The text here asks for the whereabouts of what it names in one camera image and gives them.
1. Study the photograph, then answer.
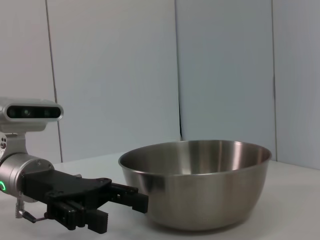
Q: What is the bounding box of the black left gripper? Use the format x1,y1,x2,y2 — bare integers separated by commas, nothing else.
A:
21,169,150,234

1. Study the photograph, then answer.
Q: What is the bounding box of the stainless steel bowl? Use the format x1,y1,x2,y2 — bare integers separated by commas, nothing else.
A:
118,139,273,231

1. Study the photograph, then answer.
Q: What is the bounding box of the left arm cable with plug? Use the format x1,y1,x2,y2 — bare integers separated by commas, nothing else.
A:
14,196,50,223

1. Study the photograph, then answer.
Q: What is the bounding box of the silver camera mount bracket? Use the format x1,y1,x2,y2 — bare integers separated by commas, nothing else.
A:
0,131,28,162

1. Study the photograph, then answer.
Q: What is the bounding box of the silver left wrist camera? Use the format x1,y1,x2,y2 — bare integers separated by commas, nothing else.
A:
0,96,64,133

